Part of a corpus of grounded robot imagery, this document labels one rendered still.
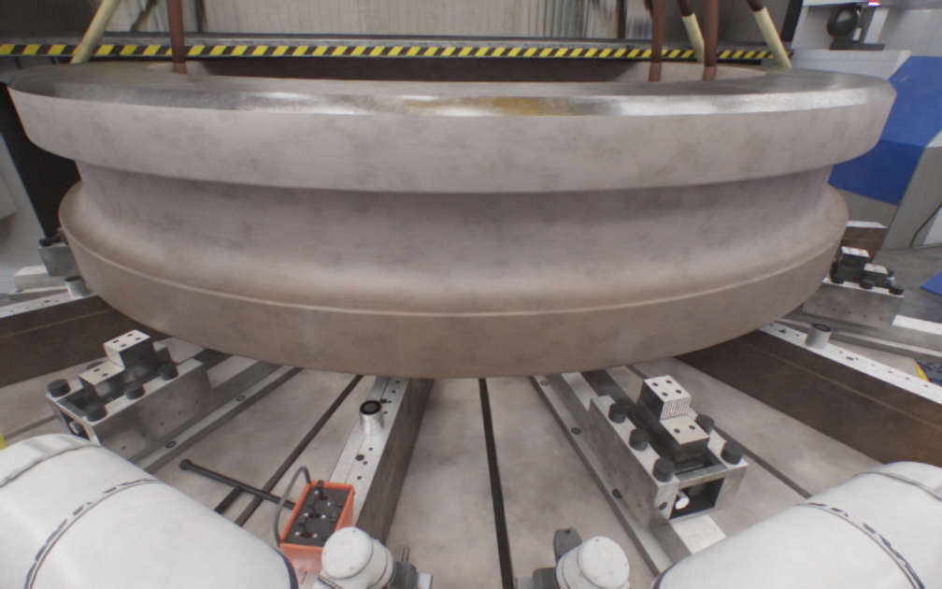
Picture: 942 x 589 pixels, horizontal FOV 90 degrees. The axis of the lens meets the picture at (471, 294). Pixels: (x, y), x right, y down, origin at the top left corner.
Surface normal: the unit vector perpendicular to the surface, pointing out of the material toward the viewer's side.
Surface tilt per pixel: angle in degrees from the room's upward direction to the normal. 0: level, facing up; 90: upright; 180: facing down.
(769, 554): 31
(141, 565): 27
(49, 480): 7
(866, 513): 15
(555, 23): 90
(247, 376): 71
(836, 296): 90
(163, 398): 90
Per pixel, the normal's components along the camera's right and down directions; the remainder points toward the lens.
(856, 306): -0.49, 0.40
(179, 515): 0.45, -0.88
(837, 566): -0.08, -0.78
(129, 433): 0.87, 0.24
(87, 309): 0.62, 0.37
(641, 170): 0.23, 0.46
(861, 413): -0.78, 0.29
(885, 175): -0.96, 0.12
